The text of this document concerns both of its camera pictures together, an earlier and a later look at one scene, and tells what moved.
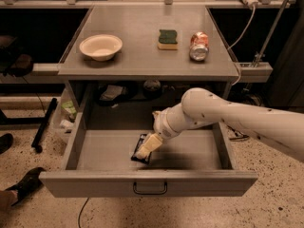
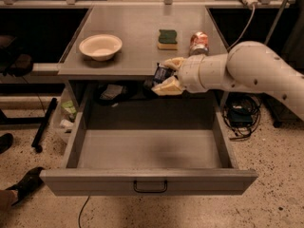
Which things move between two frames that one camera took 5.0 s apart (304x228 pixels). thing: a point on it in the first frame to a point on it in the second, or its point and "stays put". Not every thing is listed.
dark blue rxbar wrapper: (145, 160) to (162, 73)
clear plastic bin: (66, 119) stays put
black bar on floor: (44, 125) stays put
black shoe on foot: (28, 184) stays put
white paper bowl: (101, 47) stays put
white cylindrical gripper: (161, 125) to (189, 74)
